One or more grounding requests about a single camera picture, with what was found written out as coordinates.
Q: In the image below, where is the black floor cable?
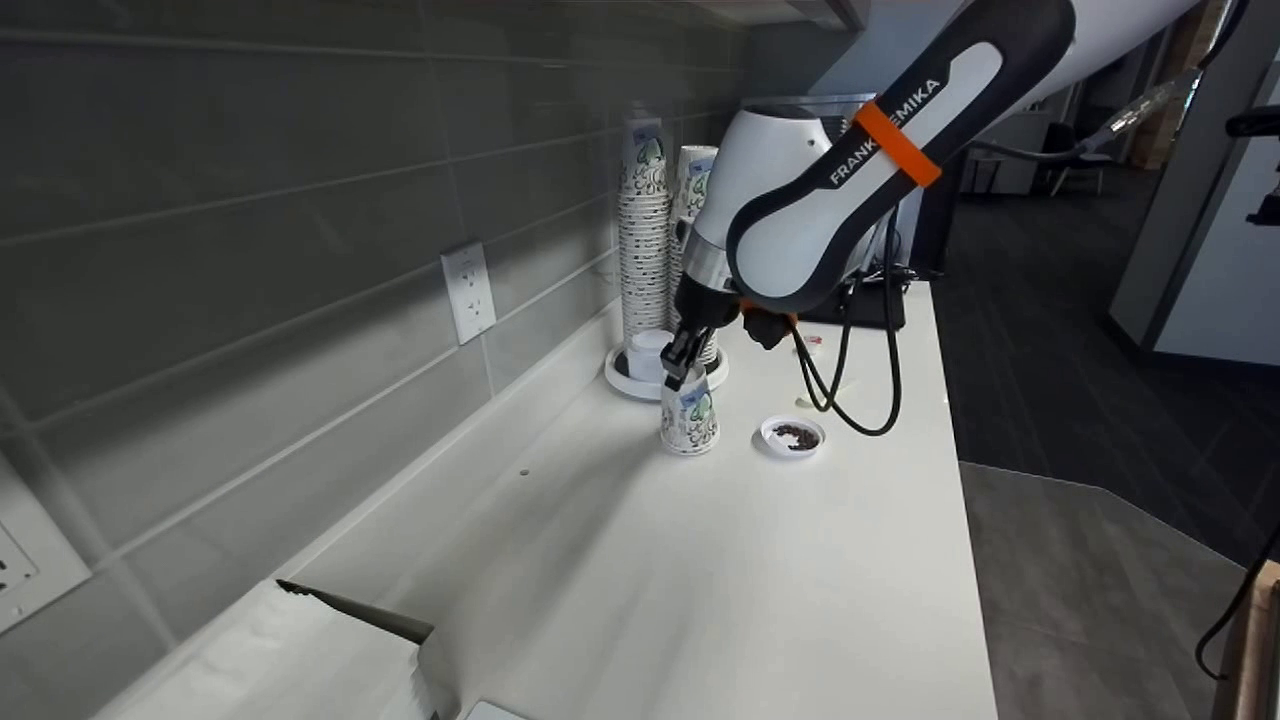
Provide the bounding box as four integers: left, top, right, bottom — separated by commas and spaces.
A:
1192, 530, 1280, 682

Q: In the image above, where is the white lid stack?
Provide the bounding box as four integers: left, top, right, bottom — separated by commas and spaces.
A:
620, 327, 678, 384

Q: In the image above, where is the wooden panel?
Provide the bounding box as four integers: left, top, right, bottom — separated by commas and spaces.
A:
1213, 556, 1280, 720

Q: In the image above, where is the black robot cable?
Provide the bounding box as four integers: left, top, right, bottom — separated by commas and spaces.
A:
783, 270, 906, 440

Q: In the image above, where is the white cabinet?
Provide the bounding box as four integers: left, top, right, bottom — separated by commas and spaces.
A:
1109, 0, 1280, 372

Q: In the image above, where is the orange arm strap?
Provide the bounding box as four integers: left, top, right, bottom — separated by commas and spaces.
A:
846, 100, 948, 192

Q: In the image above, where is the white wall outlet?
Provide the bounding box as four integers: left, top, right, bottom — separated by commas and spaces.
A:
0, 455, 95, 634
437, 240, 501, 349

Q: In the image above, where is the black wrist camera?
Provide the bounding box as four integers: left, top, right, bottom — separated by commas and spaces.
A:
738, 303, 803, 352

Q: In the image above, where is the white desk cable grommet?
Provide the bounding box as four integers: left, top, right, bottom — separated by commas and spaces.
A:
752, 411, 831, 464

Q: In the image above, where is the white open cardboard box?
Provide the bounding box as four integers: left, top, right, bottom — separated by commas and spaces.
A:
95, 575, 464, 720

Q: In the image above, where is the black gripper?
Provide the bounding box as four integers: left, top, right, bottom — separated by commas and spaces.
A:
660, 270, 742, 397

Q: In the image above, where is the tall sleeved paper cup stack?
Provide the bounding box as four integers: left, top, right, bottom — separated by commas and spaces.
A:
614, 110, 670, 344

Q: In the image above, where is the stainless steel appliance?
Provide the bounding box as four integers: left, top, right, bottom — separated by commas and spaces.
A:
736, 83, 985, 274

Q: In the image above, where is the white round tray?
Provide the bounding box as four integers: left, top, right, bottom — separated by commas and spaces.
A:
598, 340, 733, 405

